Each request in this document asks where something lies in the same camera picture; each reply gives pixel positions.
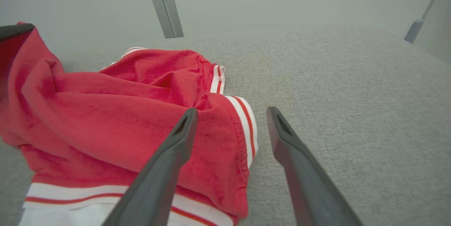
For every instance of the red basketball jersey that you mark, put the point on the red basketball jersey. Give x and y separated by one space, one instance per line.
105 120

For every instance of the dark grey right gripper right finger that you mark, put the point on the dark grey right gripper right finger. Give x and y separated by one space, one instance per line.
310 183

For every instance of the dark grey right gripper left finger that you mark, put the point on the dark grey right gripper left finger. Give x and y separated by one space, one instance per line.
155 183

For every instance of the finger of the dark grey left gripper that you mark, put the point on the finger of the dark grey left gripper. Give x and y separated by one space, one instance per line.
14 30

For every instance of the grey partition post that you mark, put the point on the grey partition post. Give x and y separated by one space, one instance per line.
414 30
160 7
172 7

